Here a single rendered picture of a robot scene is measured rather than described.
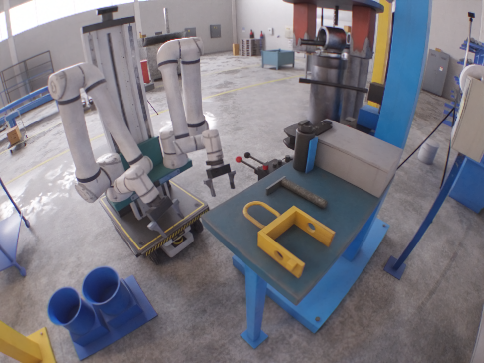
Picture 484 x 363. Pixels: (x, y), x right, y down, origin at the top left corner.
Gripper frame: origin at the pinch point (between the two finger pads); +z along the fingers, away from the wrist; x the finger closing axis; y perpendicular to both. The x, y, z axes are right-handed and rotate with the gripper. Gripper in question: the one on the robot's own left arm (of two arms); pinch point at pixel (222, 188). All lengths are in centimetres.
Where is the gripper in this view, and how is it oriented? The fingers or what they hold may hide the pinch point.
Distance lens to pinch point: 131.4
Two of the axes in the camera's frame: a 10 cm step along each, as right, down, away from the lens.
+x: 7.7, -3.1, 5.6
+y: 6.0, 0.8, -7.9
